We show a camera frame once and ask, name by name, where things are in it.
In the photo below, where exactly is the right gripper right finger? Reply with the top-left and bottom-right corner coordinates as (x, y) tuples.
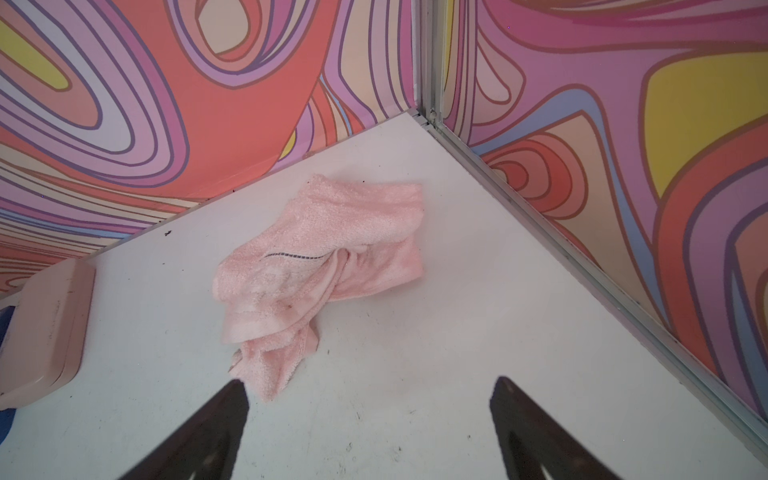
(489, 377), (619, 480)

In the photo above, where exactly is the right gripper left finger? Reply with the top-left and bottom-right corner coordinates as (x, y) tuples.
(122, 380), (249, 480)

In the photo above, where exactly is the pink rectangular box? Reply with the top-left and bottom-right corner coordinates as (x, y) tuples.
(1, 259), (96, 410)

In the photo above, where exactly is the pink terry rag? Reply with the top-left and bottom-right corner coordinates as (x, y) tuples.
(212, 174), (424, 402)

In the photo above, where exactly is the blue stapler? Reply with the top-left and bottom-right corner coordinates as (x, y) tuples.
(0, 305), (18, 445)

